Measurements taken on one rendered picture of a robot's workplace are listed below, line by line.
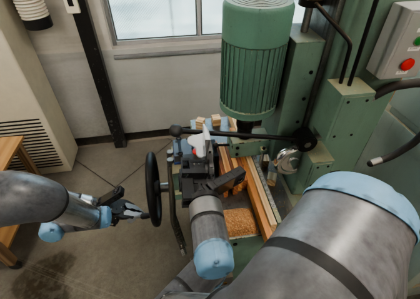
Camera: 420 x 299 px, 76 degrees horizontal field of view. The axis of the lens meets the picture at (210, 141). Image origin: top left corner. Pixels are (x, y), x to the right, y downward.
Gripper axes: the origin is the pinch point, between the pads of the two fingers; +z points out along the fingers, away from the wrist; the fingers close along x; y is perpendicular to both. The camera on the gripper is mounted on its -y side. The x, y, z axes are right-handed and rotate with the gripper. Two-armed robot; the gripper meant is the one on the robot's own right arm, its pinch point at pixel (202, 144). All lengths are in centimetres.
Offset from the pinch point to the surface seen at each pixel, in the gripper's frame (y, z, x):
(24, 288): 82, 16, 128
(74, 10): 60, 127, 9
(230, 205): -11.9, -6.4, 21.1
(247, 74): -9.6, 5.2, -19.9
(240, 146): -16.1, 8.7, 8.7
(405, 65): -43, -5, -31
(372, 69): -39.3, -0.9, -27.1
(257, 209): -18.2, -11.6, 15.9
